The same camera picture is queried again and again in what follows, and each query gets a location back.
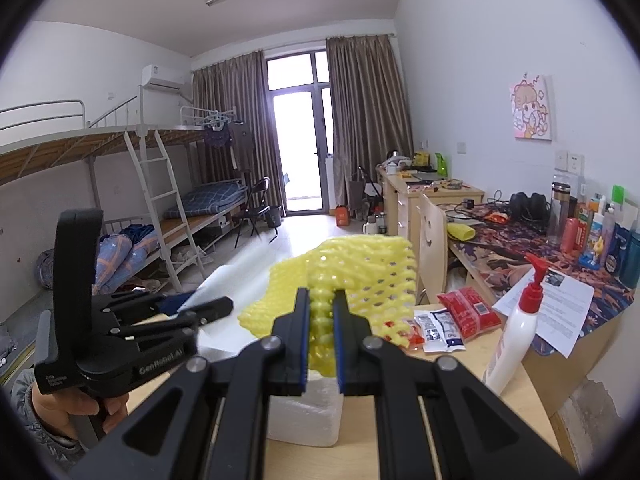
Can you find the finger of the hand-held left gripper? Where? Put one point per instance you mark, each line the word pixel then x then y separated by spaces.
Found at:
pixel 215 308
pixel 172 304

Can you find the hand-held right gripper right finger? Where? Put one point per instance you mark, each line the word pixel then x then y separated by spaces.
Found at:
pixel 339 360

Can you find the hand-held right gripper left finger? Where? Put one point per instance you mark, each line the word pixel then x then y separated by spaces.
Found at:
pixel 301 360

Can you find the white foam box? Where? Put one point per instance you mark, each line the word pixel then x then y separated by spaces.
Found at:
pixel 305 420

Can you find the yellow foam net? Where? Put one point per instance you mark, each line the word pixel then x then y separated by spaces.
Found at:
pixel 360 270

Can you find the person's left forearm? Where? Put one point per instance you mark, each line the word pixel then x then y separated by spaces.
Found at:
pixel 30 410

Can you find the person's left hand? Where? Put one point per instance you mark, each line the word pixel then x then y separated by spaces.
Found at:
pixel 60 410

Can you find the blue and orange quilt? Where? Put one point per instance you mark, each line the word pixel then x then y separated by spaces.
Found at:
pixel 120 260

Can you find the small red packet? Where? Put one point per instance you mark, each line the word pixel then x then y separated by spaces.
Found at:
pixel 414 341

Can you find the white bed ladder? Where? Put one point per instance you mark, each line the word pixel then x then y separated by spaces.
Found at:
pixel 165 200

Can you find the white printed packet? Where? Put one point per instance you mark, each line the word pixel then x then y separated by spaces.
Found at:
pixel 440 330

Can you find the black trash bin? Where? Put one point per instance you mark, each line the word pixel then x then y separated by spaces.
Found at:
pixel 273 216

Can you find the blue plaid quilt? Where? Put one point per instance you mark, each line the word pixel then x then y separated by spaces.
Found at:
pixel 210 197

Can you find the black folding chair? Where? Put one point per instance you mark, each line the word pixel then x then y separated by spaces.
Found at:
pixel 257 200

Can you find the large red snack packet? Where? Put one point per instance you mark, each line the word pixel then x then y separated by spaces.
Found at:
pixel 470 310

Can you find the orange bag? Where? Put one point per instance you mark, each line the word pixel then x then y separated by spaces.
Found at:
pixel 342 216

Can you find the wooden chair with smiley cutout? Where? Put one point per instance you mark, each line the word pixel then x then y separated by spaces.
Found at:
pixel 432 240

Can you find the hanging dark clothes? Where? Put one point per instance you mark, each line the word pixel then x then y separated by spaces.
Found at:
pixel 235 145

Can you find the metal bunk bed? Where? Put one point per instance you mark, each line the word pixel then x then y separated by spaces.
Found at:
pixel 60 145

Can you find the wooden desk with drawers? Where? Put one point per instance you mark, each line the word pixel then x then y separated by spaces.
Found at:
pixel 400 200

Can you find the yellow cloth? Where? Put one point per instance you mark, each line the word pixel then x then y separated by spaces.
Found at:
pixel 460 231

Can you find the white lotion bottle red pump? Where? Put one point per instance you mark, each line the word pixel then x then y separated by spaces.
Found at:
pixel 515 340

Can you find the glass balcony door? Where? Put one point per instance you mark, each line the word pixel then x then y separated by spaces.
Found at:
pixel 300 135

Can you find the brown curtain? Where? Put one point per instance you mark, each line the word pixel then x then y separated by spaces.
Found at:
pixel 365 110
pixel 220 90

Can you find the green packet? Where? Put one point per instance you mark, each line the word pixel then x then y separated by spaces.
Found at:
pixel 441 164

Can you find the white air conditioner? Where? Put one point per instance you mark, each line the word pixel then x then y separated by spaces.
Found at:
pixel 161 77

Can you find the printed paper sheet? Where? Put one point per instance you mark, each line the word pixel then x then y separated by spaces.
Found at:
pixel 565 310

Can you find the wooden desk with mat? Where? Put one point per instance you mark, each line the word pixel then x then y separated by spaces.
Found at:
pixel 590 360

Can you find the clear bottle black lid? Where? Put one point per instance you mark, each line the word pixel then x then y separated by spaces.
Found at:
pixel 562 200

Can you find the white tube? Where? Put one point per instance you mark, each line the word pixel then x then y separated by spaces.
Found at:
pixel 595 240

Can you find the dark blue bottle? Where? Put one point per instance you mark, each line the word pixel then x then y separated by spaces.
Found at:
pixel 616 252

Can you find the green box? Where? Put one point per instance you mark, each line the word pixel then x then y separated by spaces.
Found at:
pixel 618 196

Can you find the white wall socket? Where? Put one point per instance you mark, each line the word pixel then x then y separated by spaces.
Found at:
pixel 560 160
pixel 575 162

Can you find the pink wall poster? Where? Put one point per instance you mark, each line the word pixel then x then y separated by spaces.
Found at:
pixel 531 107

